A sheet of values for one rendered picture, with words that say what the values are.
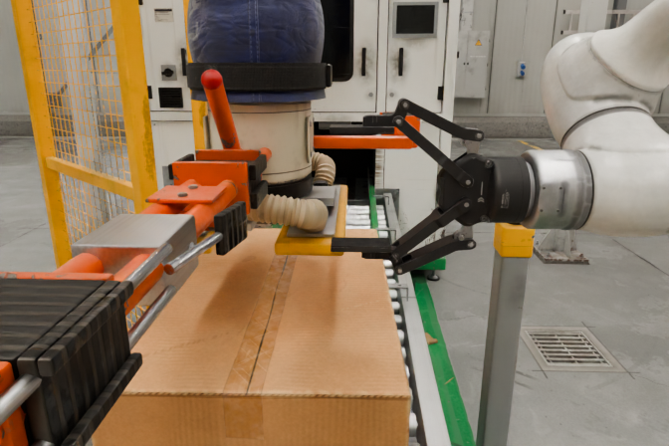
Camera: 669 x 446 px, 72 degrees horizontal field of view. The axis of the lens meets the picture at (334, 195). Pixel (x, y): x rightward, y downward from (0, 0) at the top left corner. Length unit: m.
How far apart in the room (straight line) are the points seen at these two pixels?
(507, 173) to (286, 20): 0.37
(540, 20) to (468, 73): 1.65
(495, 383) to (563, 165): 0.79
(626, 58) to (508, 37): 9.16
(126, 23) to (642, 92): 1.08
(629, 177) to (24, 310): 0.52
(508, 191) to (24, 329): 0.43
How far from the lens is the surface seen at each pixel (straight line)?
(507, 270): 1.10
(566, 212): 0.54
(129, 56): 1.30
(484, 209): 0.55
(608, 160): 0.56
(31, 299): 0.26
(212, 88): 0.53
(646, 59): 0.64
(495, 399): 1.27
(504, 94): 9.79
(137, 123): 1.31
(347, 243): 0.55
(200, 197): 0.44
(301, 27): 0.71
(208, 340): 0.72
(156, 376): 0.67
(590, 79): 0.63
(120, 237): 0.35
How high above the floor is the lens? 1.33
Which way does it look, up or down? 15 degrees down
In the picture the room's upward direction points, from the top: straight up
